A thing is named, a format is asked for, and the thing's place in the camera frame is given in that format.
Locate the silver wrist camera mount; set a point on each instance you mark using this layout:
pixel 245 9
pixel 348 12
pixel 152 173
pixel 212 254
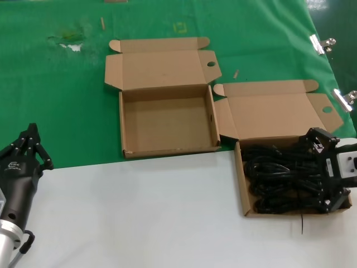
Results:
pixel 347 167
pixel 1 201

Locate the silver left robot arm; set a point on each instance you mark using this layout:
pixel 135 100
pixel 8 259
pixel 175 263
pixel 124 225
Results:
pixel 8 240

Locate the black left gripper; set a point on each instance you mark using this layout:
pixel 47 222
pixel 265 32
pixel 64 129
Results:
pixel 16 184

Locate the small wooden stick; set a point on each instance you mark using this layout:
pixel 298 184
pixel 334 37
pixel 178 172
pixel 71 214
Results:
pixel 102 23

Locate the green table cloth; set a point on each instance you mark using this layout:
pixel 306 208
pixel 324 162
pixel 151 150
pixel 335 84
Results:
pixel 55 97

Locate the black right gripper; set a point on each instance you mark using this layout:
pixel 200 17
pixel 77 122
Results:
pixel 327 180

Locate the open brown cardboard box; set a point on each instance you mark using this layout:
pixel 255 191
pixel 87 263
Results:
pixel 167 123
pixel 267 111

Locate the silver binder clip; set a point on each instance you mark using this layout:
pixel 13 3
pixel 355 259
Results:
pixel 316 44
pixel 341 99

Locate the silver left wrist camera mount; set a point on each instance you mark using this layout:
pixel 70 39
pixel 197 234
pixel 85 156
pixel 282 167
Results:
pixel 1 201

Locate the brown strip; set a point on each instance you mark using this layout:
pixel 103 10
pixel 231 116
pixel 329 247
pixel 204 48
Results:
pixel 115 1

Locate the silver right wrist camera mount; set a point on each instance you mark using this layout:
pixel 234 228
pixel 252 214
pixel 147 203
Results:
pixel 347 167

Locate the short wooden chip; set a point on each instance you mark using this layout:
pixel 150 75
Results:
pixel 236 74

